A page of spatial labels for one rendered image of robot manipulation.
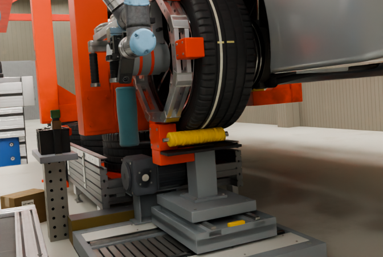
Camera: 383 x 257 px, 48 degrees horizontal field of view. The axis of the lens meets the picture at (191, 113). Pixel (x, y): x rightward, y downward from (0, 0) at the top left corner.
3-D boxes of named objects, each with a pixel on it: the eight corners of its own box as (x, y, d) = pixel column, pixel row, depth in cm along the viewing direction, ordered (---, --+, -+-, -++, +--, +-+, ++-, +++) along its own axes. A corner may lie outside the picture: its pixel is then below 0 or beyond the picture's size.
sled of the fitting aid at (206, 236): (277, 237, 176) (276, 213, 176) (197, 257, 161) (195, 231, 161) (218, 211, 222) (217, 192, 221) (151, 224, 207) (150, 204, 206)
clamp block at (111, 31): (134, 40, 161) (133, 25, 160) (110, 40, 157) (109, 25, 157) (130, 41, 165) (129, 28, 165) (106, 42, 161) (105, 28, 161)
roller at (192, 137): (231, 140, 183) (229, 126, 183) (166, 147, 171) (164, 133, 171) (224, 139, 189) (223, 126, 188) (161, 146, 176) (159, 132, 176)
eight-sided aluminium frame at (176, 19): (196, 122, 163) (186, -24, 161) (180, 124, 160) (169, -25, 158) (148, 119, 212) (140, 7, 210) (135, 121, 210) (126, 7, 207)
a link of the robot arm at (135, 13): (119, -2, 138) (121, 32, 139) (125, -12, 128) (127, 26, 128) (143, -2, 141) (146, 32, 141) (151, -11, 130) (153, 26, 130)
